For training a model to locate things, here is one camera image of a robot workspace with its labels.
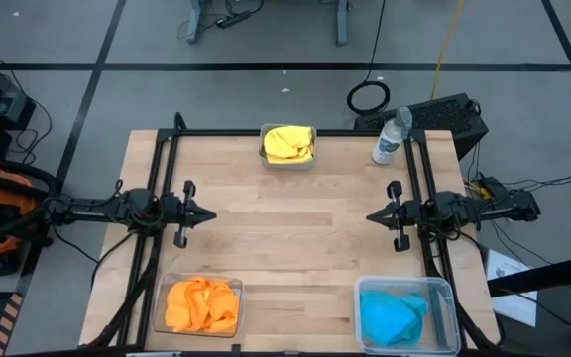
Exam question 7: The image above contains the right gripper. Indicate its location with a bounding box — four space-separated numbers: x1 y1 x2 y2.
366 180 419 253

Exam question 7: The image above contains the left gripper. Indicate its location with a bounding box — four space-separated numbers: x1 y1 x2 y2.
161 180 217 248

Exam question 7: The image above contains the white spray bottle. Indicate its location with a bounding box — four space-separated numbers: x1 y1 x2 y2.
371 105 414 166

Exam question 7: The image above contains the small clear plastic bin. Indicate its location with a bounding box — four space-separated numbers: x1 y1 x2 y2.
150 271 246 339

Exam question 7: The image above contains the black perforated computer case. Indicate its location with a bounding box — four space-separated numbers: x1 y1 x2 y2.
353 92 490 161

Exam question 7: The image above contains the large clear plastic bin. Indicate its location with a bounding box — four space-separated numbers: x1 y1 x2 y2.
353 275 462 356

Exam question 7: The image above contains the white paper sheet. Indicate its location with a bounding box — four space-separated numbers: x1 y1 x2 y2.
483 247 539 328

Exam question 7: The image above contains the black table edge bar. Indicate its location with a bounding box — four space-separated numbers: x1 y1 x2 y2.
486 250 571 298

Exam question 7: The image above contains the grey desk leg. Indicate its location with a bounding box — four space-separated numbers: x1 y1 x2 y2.
334 0 354 47
187 0 212 45

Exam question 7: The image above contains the orange black shop vacuum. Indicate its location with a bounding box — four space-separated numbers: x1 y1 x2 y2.
0 156 68 277

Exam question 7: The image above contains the black power strip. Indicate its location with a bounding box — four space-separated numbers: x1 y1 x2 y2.
214 10 253 30

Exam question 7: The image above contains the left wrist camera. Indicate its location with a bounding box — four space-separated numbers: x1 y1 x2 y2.
162 193 182 223

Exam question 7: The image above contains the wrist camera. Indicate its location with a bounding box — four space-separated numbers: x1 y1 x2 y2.
406 197 428 227
162 193 182 223

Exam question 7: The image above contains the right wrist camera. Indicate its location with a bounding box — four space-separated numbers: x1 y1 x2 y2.
406 197 428 227

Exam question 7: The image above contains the black aluminium table frame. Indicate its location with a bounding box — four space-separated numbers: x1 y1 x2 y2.
84 111 505 357

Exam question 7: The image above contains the black hanging cable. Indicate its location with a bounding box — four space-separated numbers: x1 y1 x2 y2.
346 0 392 116

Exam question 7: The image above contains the yellow hanging cable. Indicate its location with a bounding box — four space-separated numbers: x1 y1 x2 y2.
429 0 467 100

